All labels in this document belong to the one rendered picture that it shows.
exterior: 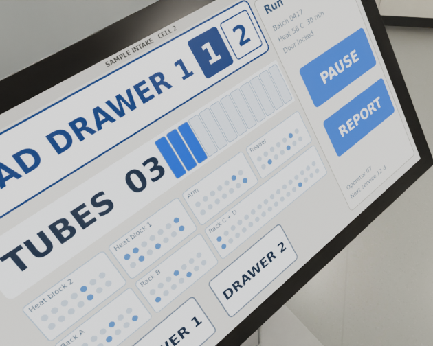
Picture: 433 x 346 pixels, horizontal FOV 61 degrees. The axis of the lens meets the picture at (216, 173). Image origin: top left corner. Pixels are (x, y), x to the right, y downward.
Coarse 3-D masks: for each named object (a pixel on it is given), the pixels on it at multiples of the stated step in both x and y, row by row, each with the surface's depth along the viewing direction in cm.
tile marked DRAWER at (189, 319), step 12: (192, 300) 34; (180, 312) 33; (192, 312) 34; (204, 312) 34; (168, 324) 33; (180, 324) 33; (192, 324) 34; (204, 324) 34; (144, 336) 32; (156, 336) 32; (168, 336) 33; (180, 336) 33; (192, 336) 34; (204, 336) 34
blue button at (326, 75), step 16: (336, 48) 38; (352, 48) 39; (368, 48) 40; (320, 64) 38; (336, 64) 38; (352, 64) 39; (368, 64) 40; (304, 80) 37; (320, 80) 38; (336, 80) 39; (352, 80) 40; (320, 96) 38
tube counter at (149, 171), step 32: (224, 96) 33; (256, 96) 35; (288, 96) 36; (192, 128) 32; (224, 128) 34; (128, 160) 30; (160, 160) 31; (192, 160) 33; (128, 192) 30; (160, 192) 32
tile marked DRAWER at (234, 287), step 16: (272, 240) 37; (288, 240) 38; (240, 256) 35; (256, 256) 36; (272, 256) 37; (288, 256) 38; (224, 272) 35; (240, 272) 35; (256, 272) 36; (272, 272) 37; (224, 288) 35; (240, 288) 36; (256, 288) 36; (224, 304) 35; (240, 304) 36
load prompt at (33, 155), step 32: (192, 32) 32; (224, 32) 33; (256, 32) 34; (128, 64) 30; (160, 64) 31; (192, 64) 32; (224, 64) 33; (96, 96) 29; (128, 96) 30; (160, 96) 31; (192, 96) 32; (32, 128) 27; (64, 128) 28; (96, 128) 29; (128, 128) 30; (0, 160) 26; (32, 160) 27; (64, 160) 28; (0, 192) 26; (32, 192) 27
